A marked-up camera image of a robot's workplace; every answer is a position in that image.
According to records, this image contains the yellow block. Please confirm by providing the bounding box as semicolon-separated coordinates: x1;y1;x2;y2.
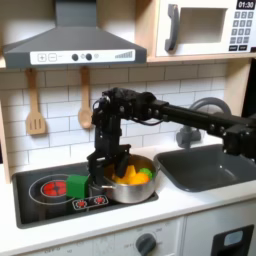
112;164;138;185

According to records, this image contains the green block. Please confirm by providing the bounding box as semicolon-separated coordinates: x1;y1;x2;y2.
65;173;91;200

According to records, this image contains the steel pot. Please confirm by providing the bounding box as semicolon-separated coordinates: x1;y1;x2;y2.
88;153;161;205

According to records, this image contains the orange toy vegetable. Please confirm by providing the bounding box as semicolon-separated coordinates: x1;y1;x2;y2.
127;171;151;186

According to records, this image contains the green toy vegetable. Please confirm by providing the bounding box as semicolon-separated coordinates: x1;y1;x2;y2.
138;167;154;180

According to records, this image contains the wooden spoon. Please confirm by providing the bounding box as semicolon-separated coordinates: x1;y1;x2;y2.
77;66;94;131

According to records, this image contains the white toy kitchen cabinet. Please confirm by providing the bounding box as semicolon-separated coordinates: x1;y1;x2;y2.
0;196;256;256

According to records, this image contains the black stove top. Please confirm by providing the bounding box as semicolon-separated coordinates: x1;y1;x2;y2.
12;156;160;230

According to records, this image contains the dark grey tap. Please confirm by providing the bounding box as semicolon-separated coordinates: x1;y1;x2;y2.
175;96;233;150

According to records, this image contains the slotted wooden spatula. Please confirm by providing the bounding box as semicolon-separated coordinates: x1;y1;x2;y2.
24;68;48;136

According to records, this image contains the dark grey oven knob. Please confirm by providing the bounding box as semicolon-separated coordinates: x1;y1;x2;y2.
135;232;157;256

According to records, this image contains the dark grey sink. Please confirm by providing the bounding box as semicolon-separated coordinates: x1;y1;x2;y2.
153;143;256;193

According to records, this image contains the grey stove hood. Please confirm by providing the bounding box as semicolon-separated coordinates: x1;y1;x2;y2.
2;0;148;70

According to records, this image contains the light wooden shelf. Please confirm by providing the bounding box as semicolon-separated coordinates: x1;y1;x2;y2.
146;52;256;64

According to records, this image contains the white toy microwave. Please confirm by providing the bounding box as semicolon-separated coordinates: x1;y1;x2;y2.
155;0;256;58

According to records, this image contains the light wooden side post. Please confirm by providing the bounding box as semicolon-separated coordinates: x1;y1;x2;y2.
0;99;11;185
224;58;252;116

